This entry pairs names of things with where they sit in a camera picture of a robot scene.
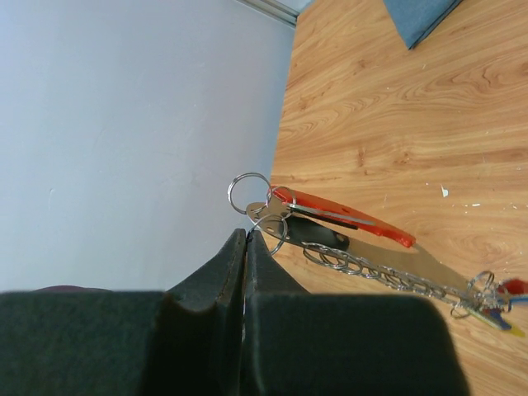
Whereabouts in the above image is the key with black tag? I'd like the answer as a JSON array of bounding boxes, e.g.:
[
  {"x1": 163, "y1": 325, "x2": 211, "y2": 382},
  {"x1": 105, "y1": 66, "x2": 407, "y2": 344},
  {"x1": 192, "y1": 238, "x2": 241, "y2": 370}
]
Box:
[{"x1": 286, "y1": 210, "x2": 350, "y2": 251}]

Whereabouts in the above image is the folded blue cloth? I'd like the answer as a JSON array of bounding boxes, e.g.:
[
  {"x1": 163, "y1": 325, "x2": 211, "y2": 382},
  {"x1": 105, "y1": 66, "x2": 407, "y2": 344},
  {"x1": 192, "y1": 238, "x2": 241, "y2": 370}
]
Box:
[{"x1": 384, "y1": 0, "x2": 461, "y2": 50}]

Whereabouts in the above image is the metal key organizer red handle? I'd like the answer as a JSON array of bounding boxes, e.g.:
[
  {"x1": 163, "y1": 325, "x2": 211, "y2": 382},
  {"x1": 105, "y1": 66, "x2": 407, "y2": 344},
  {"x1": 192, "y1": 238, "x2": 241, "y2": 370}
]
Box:
[{"x1": 232, "y1": 184, "x2": 527, "y2": 337}]

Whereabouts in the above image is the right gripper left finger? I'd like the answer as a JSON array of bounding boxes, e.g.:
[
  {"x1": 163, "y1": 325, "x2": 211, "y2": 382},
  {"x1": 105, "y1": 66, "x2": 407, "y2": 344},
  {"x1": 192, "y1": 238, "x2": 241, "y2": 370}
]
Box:
[{"x1": 1, "y1": 229, "x2": 246, "y2": 395}]

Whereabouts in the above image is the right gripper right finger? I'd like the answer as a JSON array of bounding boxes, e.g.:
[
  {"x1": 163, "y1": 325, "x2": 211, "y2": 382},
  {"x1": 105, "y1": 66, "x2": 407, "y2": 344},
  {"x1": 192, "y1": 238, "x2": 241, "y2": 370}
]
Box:
[{"x1": 241, "y1": 232, "x2": 470, "y2": 395}]

